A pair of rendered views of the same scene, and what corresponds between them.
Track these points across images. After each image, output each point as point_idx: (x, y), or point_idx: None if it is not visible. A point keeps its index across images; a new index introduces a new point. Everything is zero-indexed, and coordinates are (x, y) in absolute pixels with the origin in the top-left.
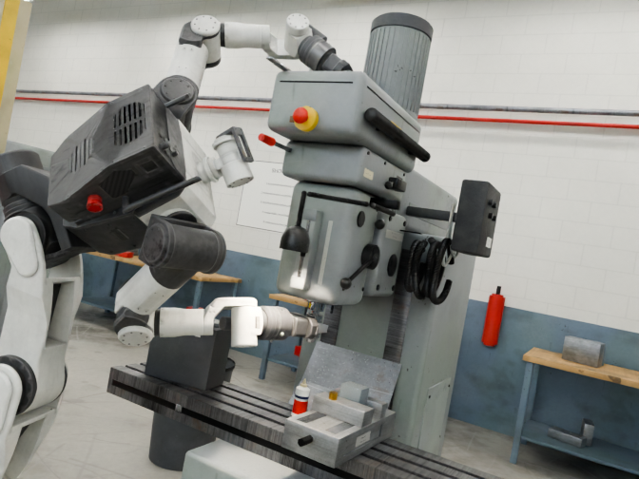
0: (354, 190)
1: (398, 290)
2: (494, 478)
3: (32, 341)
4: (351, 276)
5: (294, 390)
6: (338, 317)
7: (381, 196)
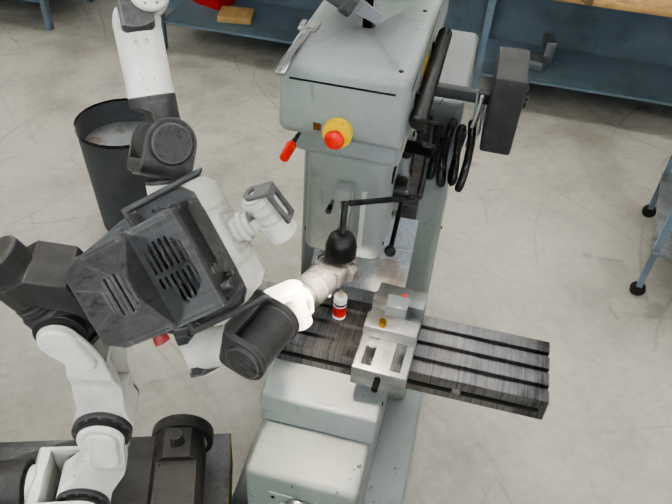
0: None
1: None
2: (520, 341)
3: (112, 401)
4: (392, 238)
5: (303, 242)
6: None
7: None
